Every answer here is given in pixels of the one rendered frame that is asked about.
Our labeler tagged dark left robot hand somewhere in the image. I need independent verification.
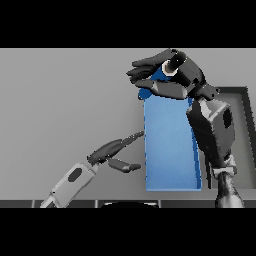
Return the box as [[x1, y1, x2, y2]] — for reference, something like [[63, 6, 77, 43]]
[[86, 130, 145, 174]]

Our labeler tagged dark right robot hand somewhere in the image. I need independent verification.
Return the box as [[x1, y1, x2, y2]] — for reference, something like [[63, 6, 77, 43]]
[[126, 48, 221, 101]]

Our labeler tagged blue pipe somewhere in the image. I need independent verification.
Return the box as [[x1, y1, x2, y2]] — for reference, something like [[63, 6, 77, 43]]
[[137, 53, 186, 101]]

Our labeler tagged blue bin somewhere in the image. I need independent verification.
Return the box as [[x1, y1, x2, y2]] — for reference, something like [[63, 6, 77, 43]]
[[143, 94, 203, 192]]

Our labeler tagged dark grey bin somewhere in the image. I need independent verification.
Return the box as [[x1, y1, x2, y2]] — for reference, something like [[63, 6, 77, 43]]
[[205, 86, 256, 190]]

